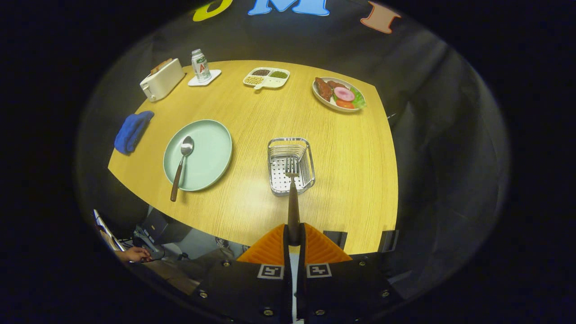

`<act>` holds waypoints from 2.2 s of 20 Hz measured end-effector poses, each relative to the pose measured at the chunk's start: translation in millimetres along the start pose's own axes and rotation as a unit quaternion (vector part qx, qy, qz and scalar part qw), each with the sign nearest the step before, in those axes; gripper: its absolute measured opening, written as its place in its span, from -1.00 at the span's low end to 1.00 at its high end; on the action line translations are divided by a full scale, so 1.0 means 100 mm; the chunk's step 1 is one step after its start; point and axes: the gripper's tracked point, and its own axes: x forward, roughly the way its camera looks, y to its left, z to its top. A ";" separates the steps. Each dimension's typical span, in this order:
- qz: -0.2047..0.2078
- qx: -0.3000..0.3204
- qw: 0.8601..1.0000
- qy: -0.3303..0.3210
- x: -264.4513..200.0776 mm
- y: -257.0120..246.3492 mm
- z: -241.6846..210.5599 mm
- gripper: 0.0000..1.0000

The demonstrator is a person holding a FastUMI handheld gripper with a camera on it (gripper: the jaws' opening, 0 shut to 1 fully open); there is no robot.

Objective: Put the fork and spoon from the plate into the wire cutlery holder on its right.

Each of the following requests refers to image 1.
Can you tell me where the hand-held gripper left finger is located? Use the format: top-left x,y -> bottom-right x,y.
193,224 -> 293,324

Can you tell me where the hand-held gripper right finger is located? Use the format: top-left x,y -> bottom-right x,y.
297,223 -> 399,324

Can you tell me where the fork with brown handle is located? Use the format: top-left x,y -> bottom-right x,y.
285,156 -> 301,247

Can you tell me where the spoon with brown handle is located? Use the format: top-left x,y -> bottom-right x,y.
170,135 -> 195,202

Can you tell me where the black chair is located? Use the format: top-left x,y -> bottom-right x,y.
379,229 -> 400,253
323,230 -> 348,251

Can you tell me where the black box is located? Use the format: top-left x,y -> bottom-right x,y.
143,208 -> 192,246

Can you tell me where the pale green plate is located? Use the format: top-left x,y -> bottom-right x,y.
163,119 -> 233,192

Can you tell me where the white food plate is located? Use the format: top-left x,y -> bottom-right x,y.
312,76 -> 366,113

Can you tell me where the white divided dish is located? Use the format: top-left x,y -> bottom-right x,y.
243,67 -> 291,90

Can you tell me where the black backdrop cloth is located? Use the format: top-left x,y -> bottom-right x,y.
74,0 -> 511,302

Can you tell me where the open laptop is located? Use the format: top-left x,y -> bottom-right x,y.
93,209 -> 126,252

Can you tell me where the white square coaster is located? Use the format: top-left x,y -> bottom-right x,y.
188,69 -> 222,87

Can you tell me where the blue cloth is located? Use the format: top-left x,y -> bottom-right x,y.
114,111 -> 155,155

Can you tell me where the small drink bottle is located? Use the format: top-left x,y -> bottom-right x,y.
191,49 -> 212,83

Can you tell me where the white toaster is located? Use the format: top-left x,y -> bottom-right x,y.
139,58 -> 186,103

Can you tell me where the brown toast slice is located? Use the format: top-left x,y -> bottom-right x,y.
151,58 -> 173,75

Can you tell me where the metal wire basket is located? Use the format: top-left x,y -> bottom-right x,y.
267,137 -> 315,197

